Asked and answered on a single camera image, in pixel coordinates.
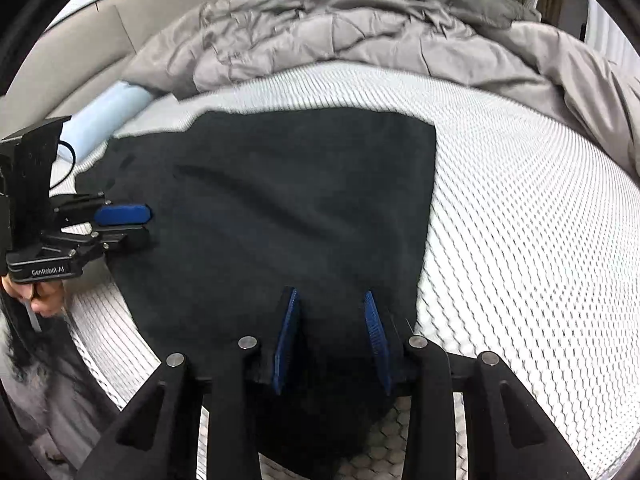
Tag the light blue pillow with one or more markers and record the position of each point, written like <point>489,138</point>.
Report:
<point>110,110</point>

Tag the white textured mattress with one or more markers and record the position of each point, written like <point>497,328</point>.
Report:
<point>525,260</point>

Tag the black pants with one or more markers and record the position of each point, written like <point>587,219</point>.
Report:
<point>300,200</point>

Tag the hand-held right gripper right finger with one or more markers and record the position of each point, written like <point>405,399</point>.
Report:
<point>377,340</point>

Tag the person's left hand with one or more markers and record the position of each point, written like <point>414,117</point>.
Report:
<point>45,300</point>

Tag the beige headboard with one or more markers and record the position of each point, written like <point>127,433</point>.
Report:
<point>100,45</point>

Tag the dark grey pillow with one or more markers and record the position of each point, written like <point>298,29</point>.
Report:
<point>465,0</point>

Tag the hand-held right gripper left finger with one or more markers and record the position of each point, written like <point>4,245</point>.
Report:
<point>286,340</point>

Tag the person's dark fuzzy clothing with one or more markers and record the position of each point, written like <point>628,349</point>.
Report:
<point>35,375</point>

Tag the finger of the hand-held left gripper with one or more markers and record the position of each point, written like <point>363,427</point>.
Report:
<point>125,237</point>
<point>122,215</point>

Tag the grey duvet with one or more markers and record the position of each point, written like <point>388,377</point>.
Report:
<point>350,35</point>

